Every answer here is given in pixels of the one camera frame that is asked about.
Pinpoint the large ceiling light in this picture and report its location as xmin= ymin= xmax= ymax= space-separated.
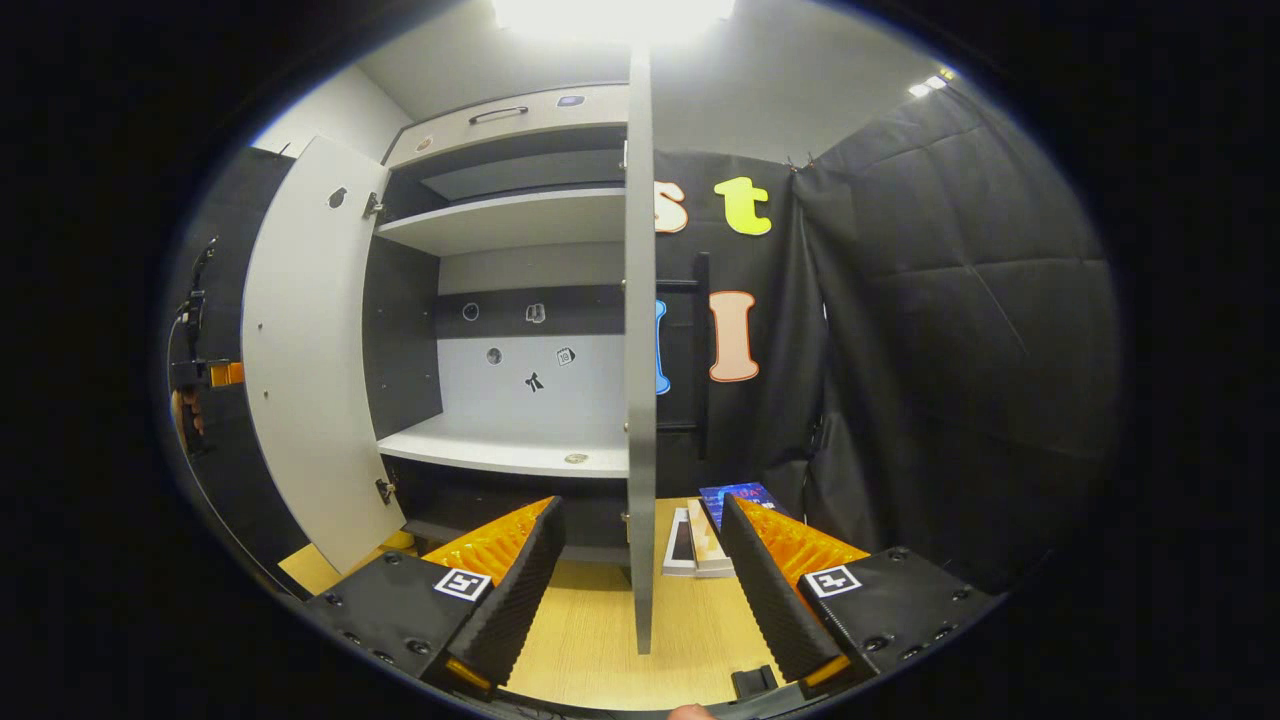
xmin=490 ymin=0 xmax=736 ymax=46

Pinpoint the grey cabinet shelf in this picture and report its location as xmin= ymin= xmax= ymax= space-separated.
xmin=378 ymin=412 xmax=631 ymax=479
xmin=375 ymin=185 xmax=629 ymax=257

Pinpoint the grey cabinet drawer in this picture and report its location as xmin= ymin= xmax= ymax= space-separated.
xmin=385 ymin=85 xmax=631 ymax=171

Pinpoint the grey cabinet door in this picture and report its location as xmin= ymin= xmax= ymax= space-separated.
xmin=622 ymin=45 xmax=661 ymax=656
xmin=240 ymin=135 xmax=409 ymax=576

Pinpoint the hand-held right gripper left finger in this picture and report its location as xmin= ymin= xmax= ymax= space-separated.
xmin=305 ymin=495 xmax=567 ymax=693

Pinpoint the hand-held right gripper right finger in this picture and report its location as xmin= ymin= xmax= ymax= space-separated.
xmin=720 ymin=493 xmax=1001 ymax=687

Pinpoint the white book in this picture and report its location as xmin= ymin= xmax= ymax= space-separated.
xmin=662 ymin=507 xmax=701 ymax=578

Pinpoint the grey double-door shoe cabinet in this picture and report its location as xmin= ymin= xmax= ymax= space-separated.
xmin=360 ymin=82 xmax=641 ymax=566

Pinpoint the blue book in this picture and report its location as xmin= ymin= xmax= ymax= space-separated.
xmin=698 ymin=482 xmax=781 ymax=531

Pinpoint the black backdrop cloth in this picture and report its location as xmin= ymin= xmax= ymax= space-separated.
xmin=165 ymin=85 xmax=1121 ymax=601

